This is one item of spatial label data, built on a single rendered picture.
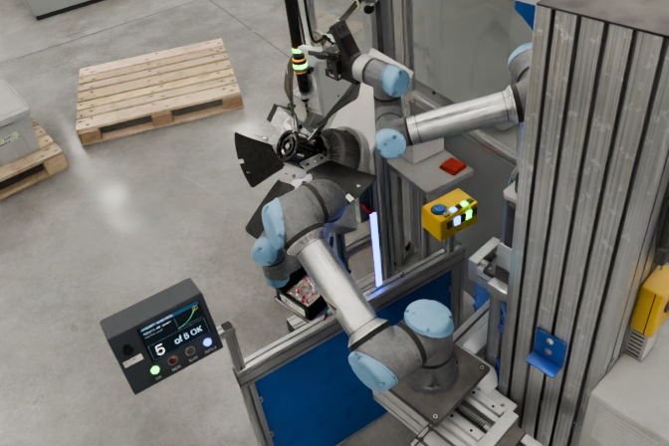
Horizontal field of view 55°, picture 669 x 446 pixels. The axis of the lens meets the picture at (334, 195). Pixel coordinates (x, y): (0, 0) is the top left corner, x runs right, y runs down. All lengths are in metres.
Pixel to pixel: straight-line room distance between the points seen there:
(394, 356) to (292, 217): 0.41
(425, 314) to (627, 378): 0.46
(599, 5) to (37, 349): 3.12
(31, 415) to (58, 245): 1.18
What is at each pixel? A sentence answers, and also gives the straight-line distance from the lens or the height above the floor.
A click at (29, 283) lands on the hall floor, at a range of 4.03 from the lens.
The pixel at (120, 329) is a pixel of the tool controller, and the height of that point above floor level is 1.25.
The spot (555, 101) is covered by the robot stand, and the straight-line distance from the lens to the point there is 1.19.
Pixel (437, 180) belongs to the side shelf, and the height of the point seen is 0.86.
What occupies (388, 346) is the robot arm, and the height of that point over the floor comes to 1.26.
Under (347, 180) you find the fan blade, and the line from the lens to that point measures 2.09.
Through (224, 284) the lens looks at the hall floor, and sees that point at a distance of 3.53.
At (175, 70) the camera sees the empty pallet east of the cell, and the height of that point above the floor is 0.14.
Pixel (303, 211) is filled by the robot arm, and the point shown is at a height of 1.46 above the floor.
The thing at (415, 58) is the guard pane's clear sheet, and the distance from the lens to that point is 2.81.
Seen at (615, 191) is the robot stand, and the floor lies 1.73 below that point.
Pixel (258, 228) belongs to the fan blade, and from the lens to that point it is 2.31.
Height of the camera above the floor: 2.48
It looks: 39 degrees down
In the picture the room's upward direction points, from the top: 8 degrees counter-clockwise
